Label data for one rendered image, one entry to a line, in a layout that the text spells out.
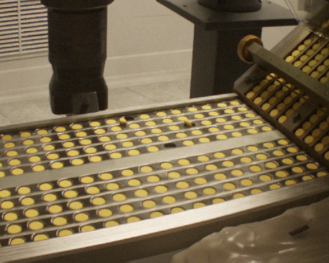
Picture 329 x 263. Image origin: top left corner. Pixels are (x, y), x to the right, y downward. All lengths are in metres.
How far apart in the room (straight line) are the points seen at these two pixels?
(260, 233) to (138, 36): 2.77
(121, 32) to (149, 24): 0.18
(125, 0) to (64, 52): 2.39
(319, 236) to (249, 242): 0.05
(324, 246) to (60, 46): 0.40
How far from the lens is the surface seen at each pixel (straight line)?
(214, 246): 0.36
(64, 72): 0.65
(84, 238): 0.39
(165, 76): 3.20
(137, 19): 3.07
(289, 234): 0.37
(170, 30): 3.17
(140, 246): 0.40
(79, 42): 0.63
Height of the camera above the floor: 1.20
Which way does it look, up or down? 26 degrees down
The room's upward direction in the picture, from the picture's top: 3 degrees clockwise
